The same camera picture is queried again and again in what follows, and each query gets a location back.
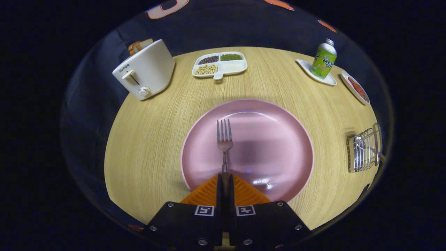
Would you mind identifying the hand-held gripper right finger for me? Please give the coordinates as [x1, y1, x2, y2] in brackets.
[228, 174, 311, 249]

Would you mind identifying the metal spoon with wooden handle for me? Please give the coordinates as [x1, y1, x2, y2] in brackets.
[353, 135, 387, 163]

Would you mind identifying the white square coaster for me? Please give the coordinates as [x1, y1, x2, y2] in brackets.
[296, 59, 337, 86]

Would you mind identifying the white toaster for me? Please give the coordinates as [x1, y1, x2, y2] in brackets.
[112, 39, 176, 101]

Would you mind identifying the pink round plate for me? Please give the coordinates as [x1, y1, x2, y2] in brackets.
[180, 99, 314, 203]

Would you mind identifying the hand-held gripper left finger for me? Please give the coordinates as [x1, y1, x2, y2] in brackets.
[145, 174, 223, 249]

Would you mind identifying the brown meat piece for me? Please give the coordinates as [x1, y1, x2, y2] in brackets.
[348, 77, 367, 101]

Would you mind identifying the green soda bottle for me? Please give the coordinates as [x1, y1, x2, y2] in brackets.
[310, 38, 338, 79]

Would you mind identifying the metal fork with wooden handle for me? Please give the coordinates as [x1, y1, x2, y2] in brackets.
[217, 119, 233, 204]

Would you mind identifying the metal wire basket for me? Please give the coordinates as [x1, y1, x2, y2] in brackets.
[347, 123, 383, 173]

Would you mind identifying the white round food plate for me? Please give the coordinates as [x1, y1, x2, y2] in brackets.
[340, 71, 370, 106]

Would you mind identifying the white divided bean dish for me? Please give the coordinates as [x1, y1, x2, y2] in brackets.
[192, 52, 248, 80]

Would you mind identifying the toast bread slice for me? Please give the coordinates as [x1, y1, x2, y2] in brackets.
[128, 38, 154, 56]

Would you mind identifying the black backdrop cloth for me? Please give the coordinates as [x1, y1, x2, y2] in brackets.
[59, 0, 394, 241]

